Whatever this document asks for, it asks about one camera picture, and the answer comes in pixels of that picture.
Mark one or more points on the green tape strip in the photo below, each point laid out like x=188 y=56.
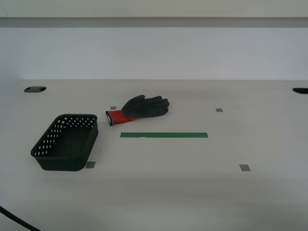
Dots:
x=163 y=135

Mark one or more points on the black perforated plastic basket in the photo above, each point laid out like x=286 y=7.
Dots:
x=65 y=149

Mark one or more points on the black and red work glove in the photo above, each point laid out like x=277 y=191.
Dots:
x=144 y=107

